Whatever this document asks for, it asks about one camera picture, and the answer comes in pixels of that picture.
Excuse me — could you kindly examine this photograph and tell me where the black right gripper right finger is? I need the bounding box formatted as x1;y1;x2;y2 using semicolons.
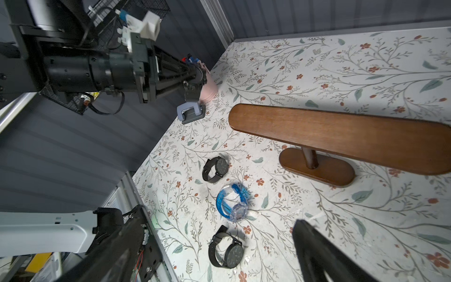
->
292;220;376;282

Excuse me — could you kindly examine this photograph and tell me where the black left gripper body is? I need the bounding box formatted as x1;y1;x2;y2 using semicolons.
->
1;1;207;103

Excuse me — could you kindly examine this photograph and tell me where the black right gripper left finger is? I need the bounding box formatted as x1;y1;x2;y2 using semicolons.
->
57;208;146;282

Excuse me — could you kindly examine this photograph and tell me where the brown wooden watch stand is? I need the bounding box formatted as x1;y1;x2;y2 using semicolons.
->
229;104;451;188

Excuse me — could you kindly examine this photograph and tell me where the black slim watch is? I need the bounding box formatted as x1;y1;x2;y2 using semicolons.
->
202;156;229;183

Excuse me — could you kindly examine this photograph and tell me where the black round watch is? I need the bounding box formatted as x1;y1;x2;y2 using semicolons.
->
208;225;244;269

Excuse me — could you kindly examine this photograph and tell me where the blue transparent watch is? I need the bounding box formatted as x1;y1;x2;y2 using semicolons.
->
216;183;249;223

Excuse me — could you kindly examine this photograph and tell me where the grey hole punch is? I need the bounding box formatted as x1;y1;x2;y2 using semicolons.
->
177;102;206;125

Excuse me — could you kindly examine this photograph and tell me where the pink pen cup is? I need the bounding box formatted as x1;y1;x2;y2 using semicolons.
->
182;54;218;104

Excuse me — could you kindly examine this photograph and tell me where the black wire wall basket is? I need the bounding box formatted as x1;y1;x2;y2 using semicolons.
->
40;1;178;115

